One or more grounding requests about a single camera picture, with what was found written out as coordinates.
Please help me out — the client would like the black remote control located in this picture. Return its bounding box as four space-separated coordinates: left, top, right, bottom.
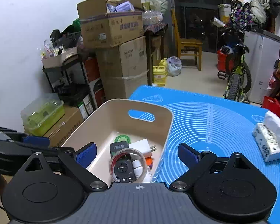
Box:
110 142 136 183

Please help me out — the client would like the green round tape measure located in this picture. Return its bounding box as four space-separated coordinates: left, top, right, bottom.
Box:
114 135 131 144

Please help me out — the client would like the clear adhesive tape roll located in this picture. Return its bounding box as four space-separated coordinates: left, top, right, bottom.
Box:
109 148 147 183

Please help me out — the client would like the large white charger cube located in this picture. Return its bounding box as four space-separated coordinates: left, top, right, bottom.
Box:
129 139 157 158

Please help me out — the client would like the beige plastic storage bin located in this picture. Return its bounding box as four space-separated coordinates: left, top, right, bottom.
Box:
63 99 173 185

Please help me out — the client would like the low brown cardboard box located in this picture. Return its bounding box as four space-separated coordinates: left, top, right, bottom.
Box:
24 105 85 148

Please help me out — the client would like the green plastic lidded container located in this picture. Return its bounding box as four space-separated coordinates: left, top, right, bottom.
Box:
21 93 65 136

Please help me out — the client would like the blue silicone baking mat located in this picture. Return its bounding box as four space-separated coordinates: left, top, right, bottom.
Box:
130 86 280 223

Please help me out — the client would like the black metal shelf rack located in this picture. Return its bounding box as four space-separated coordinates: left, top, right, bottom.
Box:
42 54 95 119

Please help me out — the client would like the white tissue pack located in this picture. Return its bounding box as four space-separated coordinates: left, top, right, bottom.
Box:
252 111 280 162

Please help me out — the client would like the beige tray on shelf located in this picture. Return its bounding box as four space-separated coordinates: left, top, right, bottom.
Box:
42 47 78 68

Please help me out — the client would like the green black bicycle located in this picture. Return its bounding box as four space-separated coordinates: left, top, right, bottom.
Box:
213 22 252 104

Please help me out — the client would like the yellow detergent jug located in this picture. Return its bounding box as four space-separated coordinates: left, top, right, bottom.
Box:
153 58 167 86

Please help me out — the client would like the white plastic bag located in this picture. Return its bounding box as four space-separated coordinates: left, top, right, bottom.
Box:
166 56 182 76

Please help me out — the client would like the large stacked cardboard box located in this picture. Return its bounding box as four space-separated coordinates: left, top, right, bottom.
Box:
96 36 148 100

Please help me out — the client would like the red plastic bucket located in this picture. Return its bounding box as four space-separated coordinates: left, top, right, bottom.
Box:
217 46 233 72

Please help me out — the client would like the wooden chair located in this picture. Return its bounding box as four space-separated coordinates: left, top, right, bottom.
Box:
170 9 203 71

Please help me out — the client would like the white refrigerator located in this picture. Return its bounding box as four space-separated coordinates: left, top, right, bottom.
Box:
244 30 280 104

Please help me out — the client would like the open top cardboard box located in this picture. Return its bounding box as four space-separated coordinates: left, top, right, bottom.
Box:
77 0 144 49

